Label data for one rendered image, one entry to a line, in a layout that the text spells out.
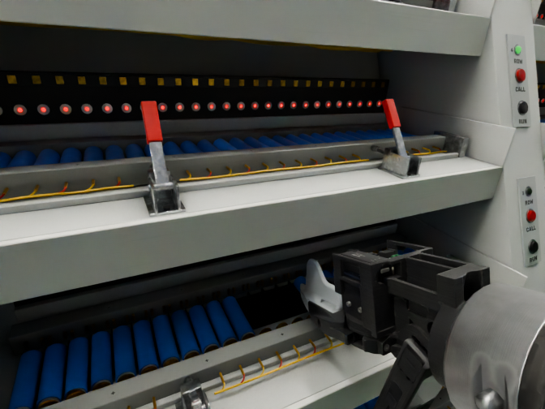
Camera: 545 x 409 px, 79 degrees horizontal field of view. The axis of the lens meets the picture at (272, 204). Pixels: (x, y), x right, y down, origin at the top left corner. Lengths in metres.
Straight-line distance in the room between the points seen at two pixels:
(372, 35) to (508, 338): 0.31
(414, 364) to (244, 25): 0.31
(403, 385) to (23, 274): 0.29
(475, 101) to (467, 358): 0.39
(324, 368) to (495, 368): 0.20
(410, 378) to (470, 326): 0.09
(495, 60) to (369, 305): 0.37
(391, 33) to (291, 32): 0.13
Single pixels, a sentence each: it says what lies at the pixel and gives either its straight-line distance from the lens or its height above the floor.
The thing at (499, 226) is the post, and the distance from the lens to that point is 0.54.
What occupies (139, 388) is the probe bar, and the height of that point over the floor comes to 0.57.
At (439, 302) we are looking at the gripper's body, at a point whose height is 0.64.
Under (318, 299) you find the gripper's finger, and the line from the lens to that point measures 0.37.
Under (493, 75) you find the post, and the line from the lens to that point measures 0.54.
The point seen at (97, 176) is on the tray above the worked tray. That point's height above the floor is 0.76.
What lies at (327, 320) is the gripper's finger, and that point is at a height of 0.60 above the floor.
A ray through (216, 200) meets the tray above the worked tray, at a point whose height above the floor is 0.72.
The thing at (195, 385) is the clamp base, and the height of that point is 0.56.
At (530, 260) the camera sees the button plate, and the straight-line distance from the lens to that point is 0.58.
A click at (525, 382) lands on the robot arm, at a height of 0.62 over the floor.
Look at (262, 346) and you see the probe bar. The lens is 0.36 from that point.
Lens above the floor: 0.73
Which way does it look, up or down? 4 degrees down
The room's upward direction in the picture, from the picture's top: 7 degrees counter-clockwise
